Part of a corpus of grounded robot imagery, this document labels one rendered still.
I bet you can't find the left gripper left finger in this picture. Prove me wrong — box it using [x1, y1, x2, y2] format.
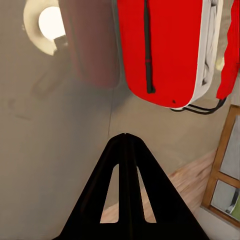
[57, 133, 133, 240]

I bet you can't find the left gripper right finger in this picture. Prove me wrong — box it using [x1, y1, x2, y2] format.
[125, 133, 210, 240]

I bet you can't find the radio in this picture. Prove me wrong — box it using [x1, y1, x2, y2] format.
[117, 0, 240, 115]

